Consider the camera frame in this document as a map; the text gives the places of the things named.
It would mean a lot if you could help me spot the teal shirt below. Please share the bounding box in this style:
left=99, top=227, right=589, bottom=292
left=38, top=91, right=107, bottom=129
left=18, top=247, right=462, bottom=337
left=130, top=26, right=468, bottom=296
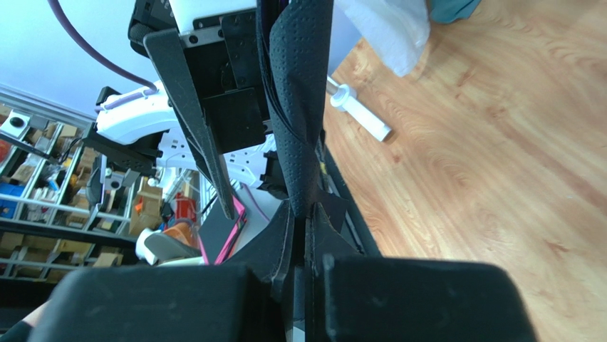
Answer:
left=429, top=0, right=481, bottom=24

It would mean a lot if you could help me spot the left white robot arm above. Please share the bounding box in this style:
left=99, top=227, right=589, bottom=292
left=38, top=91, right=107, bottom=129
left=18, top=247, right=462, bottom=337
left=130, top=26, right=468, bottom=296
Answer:
left=85, top=1, right=288, bottom=212

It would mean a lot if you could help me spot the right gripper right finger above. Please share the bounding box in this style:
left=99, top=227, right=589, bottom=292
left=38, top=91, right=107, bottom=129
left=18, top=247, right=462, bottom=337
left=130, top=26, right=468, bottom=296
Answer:
left=306, top=204, right=537, bottom=341

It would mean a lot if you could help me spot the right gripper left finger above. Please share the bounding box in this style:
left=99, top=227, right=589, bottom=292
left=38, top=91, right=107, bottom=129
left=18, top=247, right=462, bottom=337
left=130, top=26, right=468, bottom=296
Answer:
left=29, top=202, right=294, bottom=341

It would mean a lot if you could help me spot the white towel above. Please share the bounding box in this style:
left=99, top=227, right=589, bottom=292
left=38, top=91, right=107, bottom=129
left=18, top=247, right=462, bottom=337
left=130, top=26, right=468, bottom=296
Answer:
left=336, top=0, right=430, bottom=77

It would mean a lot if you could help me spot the black paper napkin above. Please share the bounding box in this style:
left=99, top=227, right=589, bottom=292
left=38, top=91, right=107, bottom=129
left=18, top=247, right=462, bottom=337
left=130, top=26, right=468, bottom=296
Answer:
left=256, top=1, right=347, bottom=231

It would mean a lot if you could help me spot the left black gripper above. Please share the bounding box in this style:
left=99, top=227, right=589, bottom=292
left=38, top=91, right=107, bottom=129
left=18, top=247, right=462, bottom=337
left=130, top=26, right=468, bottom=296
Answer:
left=143, top=1, right=270, bottom=219

